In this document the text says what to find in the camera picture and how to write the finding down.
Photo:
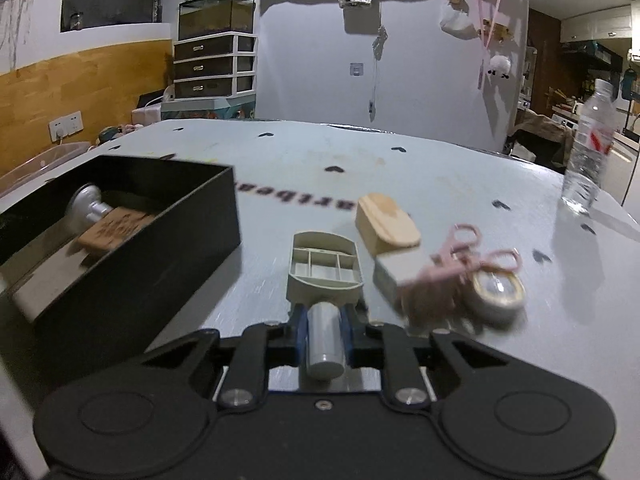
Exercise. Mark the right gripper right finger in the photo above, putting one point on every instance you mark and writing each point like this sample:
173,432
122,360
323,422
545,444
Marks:
388,349

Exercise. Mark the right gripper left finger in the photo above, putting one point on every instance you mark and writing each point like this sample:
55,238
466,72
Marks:
261,348

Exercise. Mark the white rectangular adapter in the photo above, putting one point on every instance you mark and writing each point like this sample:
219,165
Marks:
394,269

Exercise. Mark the pink scissors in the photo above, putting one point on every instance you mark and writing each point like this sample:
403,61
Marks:
437,289

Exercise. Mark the oval wooden block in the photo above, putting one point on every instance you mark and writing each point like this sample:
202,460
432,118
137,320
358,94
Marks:
384,226

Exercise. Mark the round tape measure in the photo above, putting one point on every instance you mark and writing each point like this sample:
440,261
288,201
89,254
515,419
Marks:
496,297

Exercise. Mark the black storage box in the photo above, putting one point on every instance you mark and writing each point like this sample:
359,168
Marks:
125,299

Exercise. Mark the silver suction cup knob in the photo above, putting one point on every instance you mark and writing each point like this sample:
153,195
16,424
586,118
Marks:
85,209

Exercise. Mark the clear plastic storage bin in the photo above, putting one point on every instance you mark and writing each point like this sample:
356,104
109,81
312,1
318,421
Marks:
42,163

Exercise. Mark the white plastic drawer unit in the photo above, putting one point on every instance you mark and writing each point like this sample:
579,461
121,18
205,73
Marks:
221,65

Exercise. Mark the white plush toy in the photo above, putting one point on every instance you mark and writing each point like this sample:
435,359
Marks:
500,66

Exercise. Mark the clear water bottle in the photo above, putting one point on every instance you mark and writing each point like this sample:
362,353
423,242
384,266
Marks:
593,141

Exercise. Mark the glass fish tank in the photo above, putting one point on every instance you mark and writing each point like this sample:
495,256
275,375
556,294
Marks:
207,17

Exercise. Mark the white wall power socket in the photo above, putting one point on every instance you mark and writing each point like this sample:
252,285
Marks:
64,126

